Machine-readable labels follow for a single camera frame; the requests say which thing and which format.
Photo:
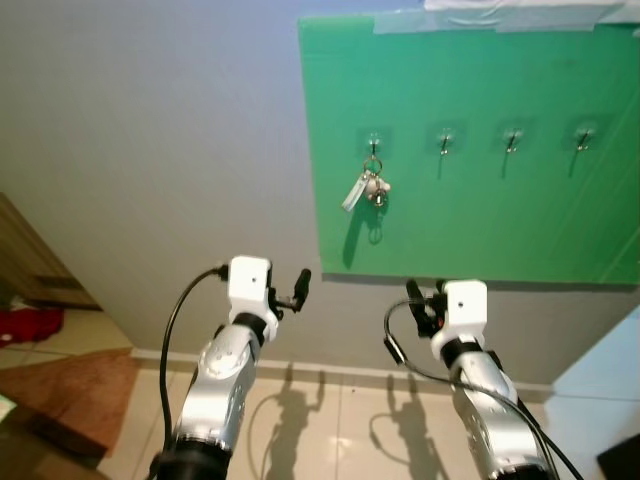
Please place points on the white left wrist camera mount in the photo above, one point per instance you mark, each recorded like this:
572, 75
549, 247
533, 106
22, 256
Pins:
250, 280

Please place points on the key bunch with white tag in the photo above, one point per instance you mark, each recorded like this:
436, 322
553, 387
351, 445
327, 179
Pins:
375, 190

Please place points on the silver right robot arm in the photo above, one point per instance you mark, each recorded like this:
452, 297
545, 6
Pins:
490, 400

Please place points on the clear adhesive metal hook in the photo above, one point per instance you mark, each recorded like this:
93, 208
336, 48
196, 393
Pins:
445, 140
513, 139
583, 136
373, 142

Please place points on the wooden cabinet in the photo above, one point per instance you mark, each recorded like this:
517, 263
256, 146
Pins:
30, 265

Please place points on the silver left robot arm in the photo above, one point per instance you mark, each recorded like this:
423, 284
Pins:
225, 380

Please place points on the red cloth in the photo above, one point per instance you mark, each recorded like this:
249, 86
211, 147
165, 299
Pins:
30, 325

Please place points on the green wall board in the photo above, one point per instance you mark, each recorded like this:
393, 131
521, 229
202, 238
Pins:
480, 230

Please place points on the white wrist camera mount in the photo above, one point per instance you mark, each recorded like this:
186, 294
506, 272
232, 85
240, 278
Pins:
250, 280
465, 310

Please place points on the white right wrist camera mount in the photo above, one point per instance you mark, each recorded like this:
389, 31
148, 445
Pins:
465, 310

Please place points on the brown cardboard box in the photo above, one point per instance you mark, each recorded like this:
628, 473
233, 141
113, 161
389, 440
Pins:
30, 455

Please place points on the black bin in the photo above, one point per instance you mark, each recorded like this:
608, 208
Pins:
622, 462

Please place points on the flat brown cardboard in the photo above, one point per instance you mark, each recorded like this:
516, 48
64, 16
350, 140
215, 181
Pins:
70, 385

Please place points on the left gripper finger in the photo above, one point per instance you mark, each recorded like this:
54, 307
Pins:
301, 288

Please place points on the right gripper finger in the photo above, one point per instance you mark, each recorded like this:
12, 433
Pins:
414, 294

